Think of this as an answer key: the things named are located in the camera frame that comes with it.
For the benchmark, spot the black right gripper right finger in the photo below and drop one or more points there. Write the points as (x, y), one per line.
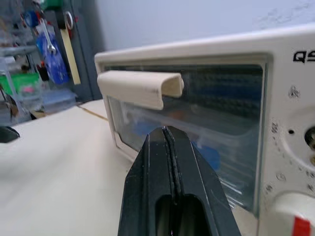
(197, 182)

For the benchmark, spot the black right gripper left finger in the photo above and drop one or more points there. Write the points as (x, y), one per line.
(150, 184)

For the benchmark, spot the glass toaster oven door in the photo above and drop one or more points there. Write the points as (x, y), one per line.
(221, 110)

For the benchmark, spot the white oven control knob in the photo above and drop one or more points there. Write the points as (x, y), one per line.
(292, 214)

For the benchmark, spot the white toaster oven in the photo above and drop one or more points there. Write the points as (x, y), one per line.
(283, 98)

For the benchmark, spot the beige tape strip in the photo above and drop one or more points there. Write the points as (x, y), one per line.
(71, 56)

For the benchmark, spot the grey metal cabinet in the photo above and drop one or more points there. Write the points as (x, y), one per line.
(85, 49)

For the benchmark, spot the black object at table edge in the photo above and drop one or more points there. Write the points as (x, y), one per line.
(7, 134)

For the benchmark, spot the blue plastic bag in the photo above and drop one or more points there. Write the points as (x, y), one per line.
(53, 59)

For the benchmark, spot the green storage bin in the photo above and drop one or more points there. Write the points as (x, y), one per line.
(19, 84)

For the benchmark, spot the silver wrench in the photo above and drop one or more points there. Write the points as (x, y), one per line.
(48, 37)

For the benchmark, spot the black tape roll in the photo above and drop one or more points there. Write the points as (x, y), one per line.
(66, 19)

